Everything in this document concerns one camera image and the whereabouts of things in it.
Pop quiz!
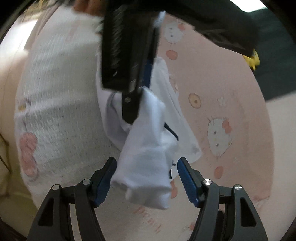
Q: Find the white navy-trimmed t-shirt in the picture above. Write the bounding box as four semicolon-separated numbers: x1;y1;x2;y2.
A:
96;57;202;209

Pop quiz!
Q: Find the person's left hand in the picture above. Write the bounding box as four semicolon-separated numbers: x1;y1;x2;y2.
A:
73;0;106;16

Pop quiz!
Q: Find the pink Hello Kitty blanket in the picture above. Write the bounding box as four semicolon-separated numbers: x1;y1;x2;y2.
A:
15;1;267;240

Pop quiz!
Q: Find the yellow plush toy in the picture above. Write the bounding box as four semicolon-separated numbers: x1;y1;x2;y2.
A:
243;50;260;71

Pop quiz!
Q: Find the dark green cushion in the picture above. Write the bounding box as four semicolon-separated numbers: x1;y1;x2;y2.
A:
248;9;295;101

